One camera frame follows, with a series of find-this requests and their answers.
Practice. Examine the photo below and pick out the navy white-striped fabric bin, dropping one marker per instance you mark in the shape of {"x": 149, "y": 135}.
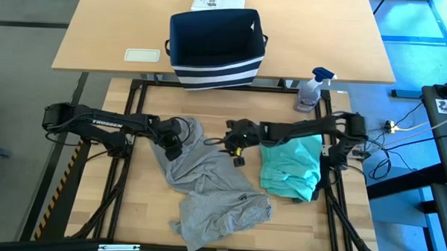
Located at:
{"x": 217, "y": 39}

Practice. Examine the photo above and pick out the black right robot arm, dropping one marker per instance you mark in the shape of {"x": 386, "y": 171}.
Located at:
{"x": 312, "y": 130}

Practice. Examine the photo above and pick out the black cart crossbar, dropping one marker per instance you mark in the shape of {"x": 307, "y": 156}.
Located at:
{"x": 404, "y": 182}

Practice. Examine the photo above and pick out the white printed cardboard box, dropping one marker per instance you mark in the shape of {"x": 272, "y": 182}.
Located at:
{"x": 218, "y": 0}

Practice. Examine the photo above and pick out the teal garment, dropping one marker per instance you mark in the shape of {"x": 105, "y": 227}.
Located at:
{"x": 293, "y": 169}

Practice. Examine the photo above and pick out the yellow black power plug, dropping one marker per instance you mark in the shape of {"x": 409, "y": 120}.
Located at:
{"x": 390, "y": 127}

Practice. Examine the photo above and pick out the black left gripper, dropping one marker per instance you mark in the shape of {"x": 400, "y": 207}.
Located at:
{"x": 169, "y": 133}

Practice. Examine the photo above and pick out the grey garment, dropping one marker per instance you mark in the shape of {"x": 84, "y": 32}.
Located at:
{"x": 214, "y": 188}

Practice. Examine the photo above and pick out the black floor beam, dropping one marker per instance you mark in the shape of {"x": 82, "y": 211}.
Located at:
{"x": 77, "y": 90}

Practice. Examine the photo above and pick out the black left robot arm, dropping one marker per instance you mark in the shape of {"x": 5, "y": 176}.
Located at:
{"x": 104, "y": 127}

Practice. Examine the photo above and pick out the black garment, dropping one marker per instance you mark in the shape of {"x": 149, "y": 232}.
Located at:
{"x": 323, "y": 181}

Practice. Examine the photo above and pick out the yellow black hazard tape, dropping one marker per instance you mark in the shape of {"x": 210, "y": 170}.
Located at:
{"x": 55, "y": 198}

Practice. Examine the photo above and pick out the silver metal bracket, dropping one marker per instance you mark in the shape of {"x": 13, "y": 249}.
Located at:
{"x": 118, "y": 248}

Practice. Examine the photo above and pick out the clear spray bottle blue trigger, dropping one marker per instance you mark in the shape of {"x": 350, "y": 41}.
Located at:
{"x": 308, "y": 95}

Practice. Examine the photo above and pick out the light wooden desk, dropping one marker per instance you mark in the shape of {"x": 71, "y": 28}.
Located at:
{"x": 323, "y": 39}

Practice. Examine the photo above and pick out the white rectangular plate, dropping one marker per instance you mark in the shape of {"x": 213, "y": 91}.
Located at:
{"x": 142, "y": 55}

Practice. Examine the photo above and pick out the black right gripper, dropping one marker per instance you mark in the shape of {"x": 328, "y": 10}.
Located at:
{"x": 243, "y": 135}

